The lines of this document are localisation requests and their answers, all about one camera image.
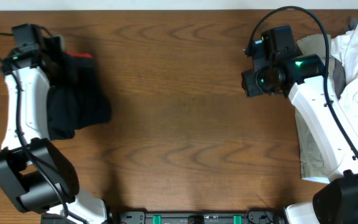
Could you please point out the grey garment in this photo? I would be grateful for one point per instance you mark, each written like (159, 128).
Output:
(353, 46)

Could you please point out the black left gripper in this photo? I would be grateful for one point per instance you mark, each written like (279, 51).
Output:
(55, 58)

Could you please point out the khaki beige garment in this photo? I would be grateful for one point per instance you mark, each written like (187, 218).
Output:
(311, 162)

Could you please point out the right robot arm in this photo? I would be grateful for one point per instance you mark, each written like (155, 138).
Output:
(301, 79)

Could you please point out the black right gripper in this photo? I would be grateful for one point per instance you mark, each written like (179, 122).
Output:
(249, 83)

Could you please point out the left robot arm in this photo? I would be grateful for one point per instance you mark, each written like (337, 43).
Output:
(34, 175)

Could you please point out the black leggings with red waistband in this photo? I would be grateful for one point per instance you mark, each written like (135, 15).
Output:
(93, 106)

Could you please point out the folded black garment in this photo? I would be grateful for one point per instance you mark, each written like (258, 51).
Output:
(61, 112)

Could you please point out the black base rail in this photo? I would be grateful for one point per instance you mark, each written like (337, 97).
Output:
(252, 216)

